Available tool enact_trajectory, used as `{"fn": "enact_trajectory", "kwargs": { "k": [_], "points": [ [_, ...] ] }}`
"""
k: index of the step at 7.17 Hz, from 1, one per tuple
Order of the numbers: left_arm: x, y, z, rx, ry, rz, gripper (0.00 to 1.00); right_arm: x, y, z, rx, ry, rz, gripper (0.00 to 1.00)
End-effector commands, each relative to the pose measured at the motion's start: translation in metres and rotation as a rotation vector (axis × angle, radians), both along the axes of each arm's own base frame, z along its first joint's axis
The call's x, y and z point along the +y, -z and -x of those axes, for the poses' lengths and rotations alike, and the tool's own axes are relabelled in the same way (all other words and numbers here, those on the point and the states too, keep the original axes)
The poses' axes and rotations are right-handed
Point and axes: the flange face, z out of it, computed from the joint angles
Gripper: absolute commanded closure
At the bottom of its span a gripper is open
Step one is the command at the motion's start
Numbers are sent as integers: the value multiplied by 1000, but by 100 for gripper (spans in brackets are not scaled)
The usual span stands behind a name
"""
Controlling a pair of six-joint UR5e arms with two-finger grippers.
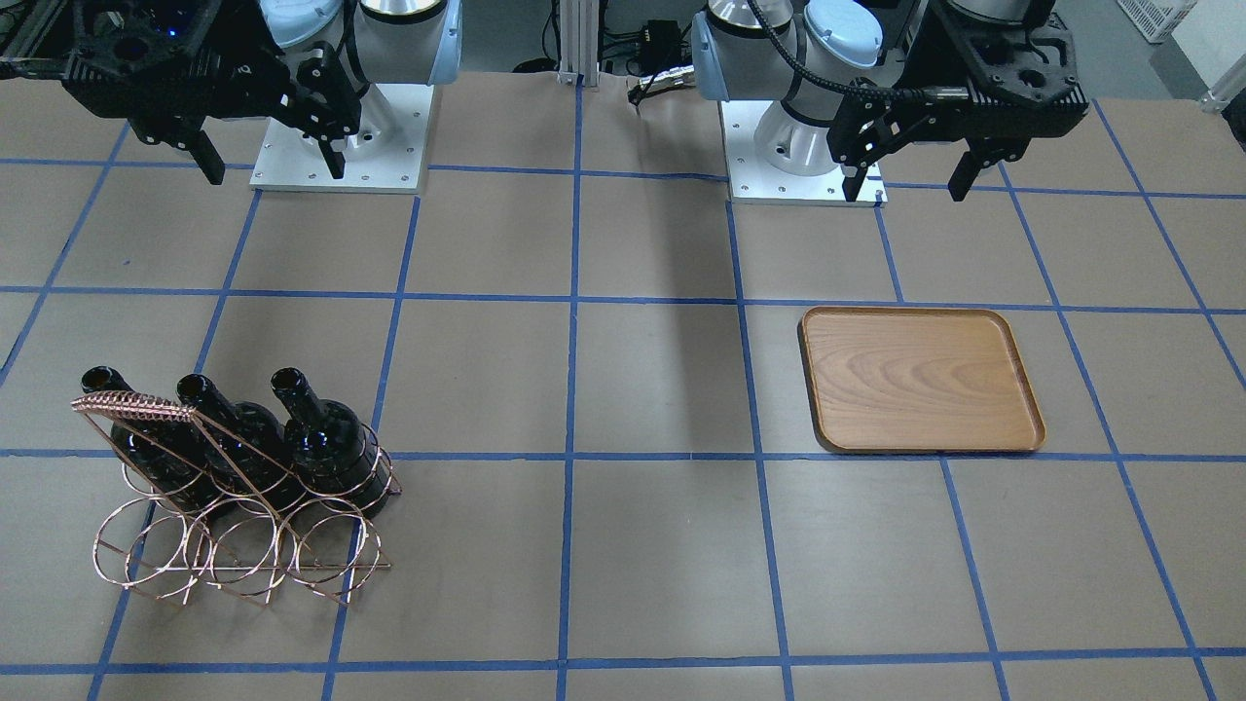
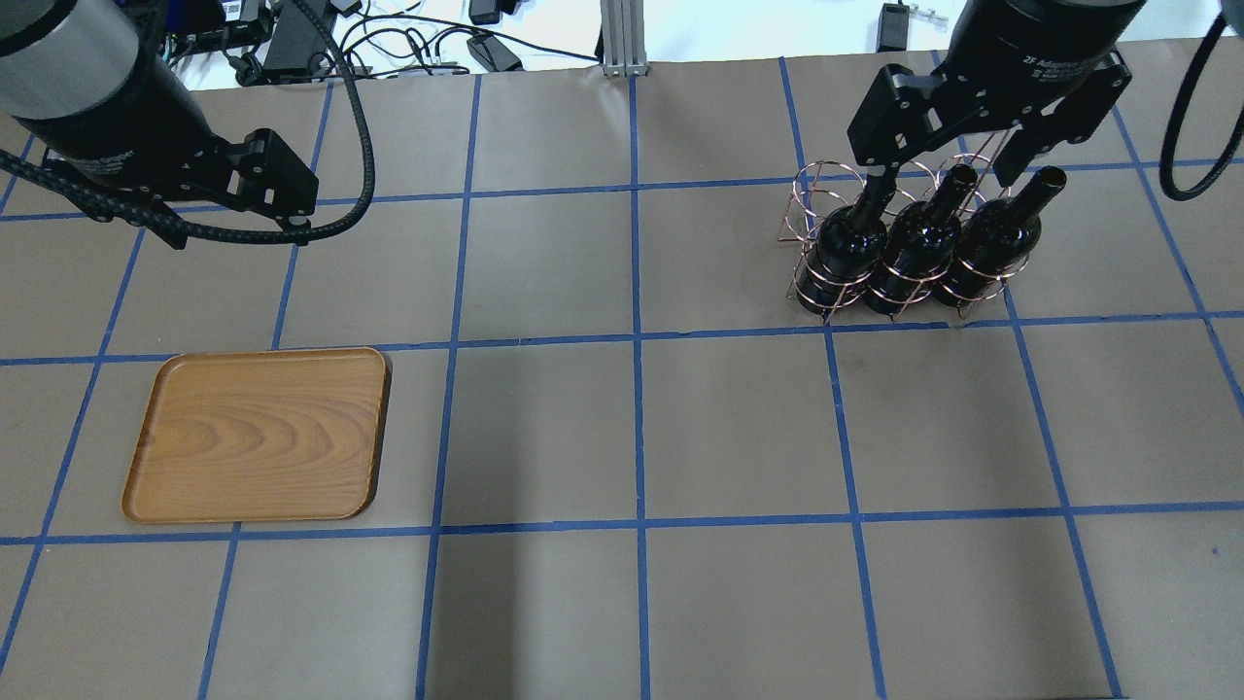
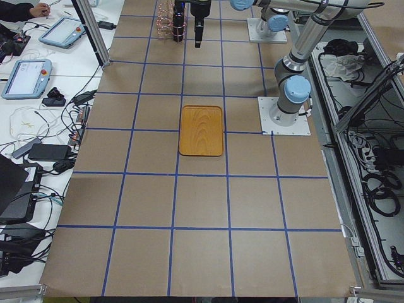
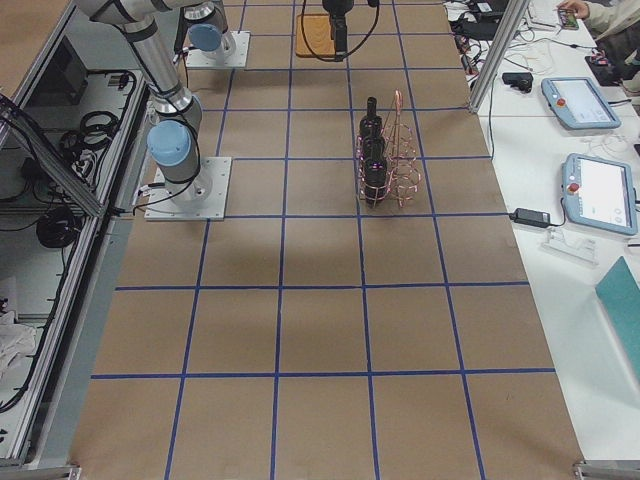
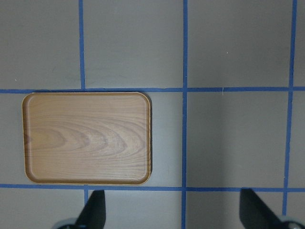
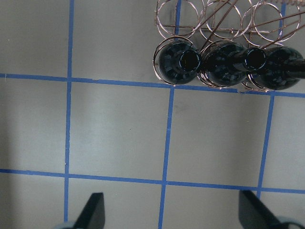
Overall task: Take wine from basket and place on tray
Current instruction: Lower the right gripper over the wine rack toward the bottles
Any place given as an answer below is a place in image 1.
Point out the copper wire bottle basket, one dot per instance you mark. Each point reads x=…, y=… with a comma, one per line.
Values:
x=240, y=544

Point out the aluminium frame post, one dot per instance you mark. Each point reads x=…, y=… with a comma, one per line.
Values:
x=579, y=42

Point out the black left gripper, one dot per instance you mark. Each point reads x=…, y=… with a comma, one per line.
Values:
x=933, y=58

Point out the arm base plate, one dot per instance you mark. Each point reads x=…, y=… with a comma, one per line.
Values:
x=774, y=159
x=388, y=156

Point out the wooden serving tray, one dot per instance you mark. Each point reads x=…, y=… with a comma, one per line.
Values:
x=917, y=380

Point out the dark wine bottle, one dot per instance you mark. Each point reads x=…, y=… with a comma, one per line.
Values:
x=174, y=458
x=333, y=452
x=246, y=449

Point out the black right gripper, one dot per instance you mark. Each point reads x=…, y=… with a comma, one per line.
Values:
x=255, y=51

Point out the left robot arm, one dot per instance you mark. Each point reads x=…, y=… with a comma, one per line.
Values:
x=814, y=94

